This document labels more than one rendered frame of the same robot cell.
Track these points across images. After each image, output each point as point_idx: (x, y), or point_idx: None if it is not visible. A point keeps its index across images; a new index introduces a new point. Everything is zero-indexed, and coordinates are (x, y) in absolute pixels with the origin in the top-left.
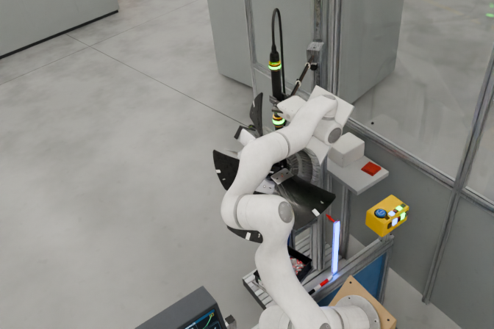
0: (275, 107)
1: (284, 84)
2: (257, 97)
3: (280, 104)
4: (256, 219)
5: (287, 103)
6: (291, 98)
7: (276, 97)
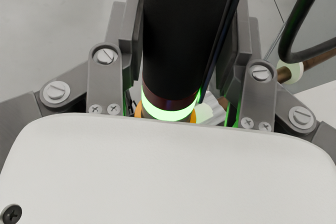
0: (27, 122)
1: None
2: None
3: (40, 153)
4: None
5: (117, 213)
6: (246, 151)
7: (155, 28)
